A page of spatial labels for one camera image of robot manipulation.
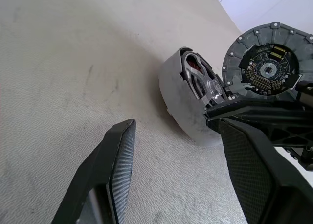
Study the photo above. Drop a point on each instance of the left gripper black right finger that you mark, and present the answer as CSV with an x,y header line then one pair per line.
x,y
256,175

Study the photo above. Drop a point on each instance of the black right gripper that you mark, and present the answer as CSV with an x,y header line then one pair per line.
x,y
303,158

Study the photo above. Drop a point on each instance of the grey motor housing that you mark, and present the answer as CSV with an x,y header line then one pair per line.
x,y
176,99

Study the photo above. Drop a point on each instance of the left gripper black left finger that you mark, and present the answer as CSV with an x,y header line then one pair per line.
x,y
97,175

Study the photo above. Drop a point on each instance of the motor cover with circuit board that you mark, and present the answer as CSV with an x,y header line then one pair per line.
x,y
244,48

